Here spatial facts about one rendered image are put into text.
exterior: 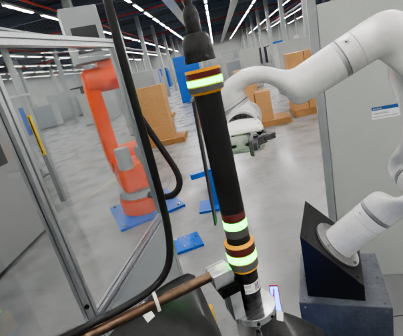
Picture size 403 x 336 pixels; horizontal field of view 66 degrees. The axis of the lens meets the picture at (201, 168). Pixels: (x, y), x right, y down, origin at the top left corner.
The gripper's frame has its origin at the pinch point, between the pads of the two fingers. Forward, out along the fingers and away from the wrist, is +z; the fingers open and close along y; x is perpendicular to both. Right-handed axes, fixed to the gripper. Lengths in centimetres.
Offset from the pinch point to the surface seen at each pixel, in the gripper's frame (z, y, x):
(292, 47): -1203, -98, 1
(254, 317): 21.3, -0.8, -19.6
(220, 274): 22.1, 2.4, -11.1
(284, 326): -2.6, -2.7, -47.0
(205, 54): 19.9, -1.4, 17.2
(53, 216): -25, 70, -21
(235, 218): 20.0, -0.9, -3.8
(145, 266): -70, 70, -77
